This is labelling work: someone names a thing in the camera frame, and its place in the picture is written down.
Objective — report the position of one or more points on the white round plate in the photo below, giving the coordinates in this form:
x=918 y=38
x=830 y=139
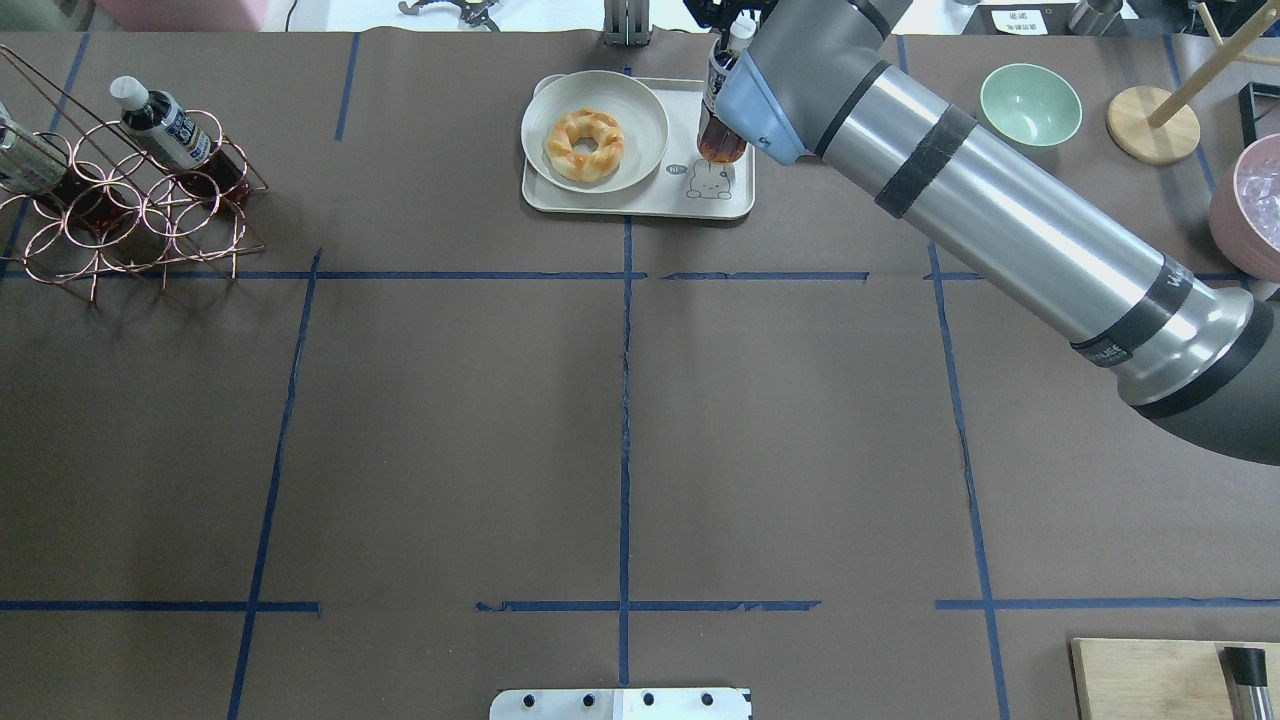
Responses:
x=643 y=120

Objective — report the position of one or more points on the copper wire bottle rack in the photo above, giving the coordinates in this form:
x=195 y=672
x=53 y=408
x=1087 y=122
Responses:
x=151 y=228

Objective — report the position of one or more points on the mint green bowl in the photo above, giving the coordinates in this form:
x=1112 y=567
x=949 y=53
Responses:
x=1030 y=106

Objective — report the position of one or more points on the aluminium frame post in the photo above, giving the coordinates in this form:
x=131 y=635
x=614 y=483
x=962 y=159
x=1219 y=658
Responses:
x=627 y=23

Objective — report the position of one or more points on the upper tea bottle in rack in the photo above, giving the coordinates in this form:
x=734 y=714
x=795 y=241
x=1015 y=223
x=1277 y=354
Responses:
x=33 y=166

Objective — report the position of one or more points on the tea bottle in rack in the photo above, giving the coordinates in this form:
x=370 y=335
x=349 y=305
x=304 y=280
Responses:
x=33 y=166
x=162 y=128

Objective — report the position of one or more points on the beige rectangular tray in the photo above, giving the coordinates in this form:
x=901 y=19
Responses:
x=661 y=173

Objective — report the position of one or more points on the glazed ring donut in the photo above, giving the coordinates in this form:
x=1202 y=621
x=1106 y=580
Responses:
x=585 y=146

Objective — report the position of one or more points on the black steel muddler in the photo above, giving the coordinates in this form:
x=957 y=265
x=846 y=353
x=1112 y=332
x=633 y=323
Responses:
x=1247 y=674

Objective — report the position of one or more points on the middle tea bottle in rack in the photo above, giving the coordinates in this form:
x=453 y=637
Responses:
x=162 y=128

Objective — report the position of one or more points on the pink bowl with ice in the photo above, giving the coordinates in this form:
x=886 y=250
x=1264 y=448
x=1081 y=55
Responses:
x=1243 y=211

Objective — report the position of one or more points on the wooden stand with round base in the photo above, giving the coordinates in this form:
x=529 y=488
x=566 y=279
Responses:
x=1157 y=126

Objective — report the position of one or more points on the steel tumbler cup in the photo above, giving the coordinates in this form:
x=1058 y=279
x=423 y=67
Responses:
x=1093 y=18

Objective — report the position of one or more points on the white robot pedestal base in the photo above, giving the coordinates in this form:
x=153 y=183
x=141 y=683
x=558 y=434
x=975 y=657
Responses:
x=624 y=703

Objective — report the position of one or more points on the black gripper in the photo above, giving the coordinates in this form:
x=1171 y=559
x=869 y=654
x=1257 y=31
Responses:
x=716 y=72

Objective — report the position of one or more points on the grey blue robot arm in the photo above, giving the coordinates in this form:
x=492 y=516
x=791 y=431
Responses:
x=1198 y=362

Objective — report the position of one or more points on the wooden cutting board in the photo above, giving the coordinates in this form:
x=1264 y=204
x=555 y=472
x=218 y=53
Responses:
x=1146 y=679

